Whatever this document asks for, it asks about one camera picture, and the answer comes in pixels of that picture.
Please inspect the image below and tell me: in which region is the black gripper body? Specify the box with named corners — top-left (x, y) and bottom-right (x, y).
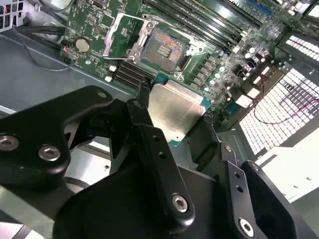
top-left (53, 159), bottom-right (234, 239)

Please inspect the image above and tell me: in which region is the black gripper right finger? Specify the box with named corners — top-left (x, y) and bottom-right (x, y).
top-left (185, 116), bottom-right (304, 239)

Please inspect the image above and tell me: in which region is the silver CPU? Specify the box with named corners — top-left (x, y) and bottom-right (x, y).
top-left (147, 73), bottom-right (214, 148)

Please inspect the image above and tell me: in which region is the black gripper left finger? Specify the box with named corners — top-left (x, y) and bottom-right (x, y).
top-left (0, 85), bottom-right (197, 227)

